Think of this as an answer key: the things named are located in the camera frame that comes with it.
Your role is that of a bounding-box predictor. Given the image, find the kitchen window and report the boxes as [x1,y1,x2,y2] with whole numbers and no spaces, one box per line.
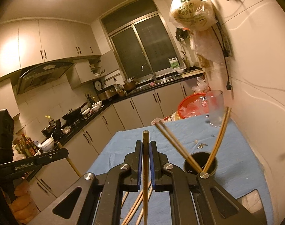
[101,0,178,79]

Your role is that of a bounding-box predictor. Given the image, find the red plastic basket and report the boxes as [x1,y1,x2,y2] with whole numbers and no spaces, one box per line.
[177,93,209,119]

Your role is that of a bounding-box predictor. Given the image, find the person left hand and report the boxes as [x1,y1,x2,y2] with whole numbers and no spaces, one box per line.
[9,180,38,224]

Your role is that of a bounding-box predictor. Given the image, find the range hood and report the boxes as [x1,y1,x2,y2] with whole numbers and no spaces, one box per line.
[16,61,73,95]

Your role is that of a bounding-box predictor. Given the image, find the hanging plastic bag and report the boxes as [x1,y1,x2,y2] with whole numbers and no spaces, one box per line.
[169,0,217,31]

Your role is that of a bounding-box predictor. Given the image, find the black wok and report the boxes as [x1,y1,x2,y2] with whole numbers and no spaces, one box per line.
[62,103,87,122]

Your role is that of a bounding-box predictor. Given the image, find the small metal screws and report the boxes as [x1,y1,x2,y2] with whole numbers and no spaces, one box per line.
[194,140,207,149]

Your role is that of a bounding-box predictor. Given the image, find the clear glass mug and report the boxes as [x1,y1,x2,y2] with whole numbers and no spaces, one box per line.
[200,90,224,128]

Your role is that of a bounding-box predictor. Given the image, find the metal cooking pot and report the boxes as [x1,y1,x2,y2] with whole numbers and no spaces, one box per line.
[123,76,136,92]

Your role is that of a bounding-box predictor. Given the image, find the white bowl on counter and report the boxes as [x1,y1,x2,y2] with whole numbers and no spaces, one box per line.
[38,137,55,151]

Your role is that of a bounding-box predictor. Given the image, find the green detergent jug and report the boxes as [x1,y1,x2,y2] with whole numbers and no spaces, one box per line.
[169,57,180,71]

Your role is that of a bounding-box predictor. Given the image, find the blue towel table cover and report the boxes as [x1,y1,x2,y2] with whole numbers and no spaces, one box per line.
[85,116,274,224]

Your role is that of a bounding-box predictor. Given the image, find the black power cable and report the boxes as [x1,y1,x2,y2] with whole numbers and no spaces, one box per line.
[210,25,233,91]

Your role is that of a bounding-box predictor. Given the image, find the yellow cap oil bottle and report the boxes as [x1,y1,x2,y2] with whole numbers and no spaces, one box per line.
[45,115,56,127]

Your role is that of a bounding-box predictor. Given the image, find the chrome sink faucet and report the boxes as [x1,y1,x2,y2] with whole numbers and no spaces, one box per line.
[141,63,158,82]

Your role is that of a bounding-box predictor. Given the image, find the black chopstick holder cup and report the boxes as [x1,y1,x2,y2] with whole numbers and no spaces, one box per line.
[183,152,218,177]

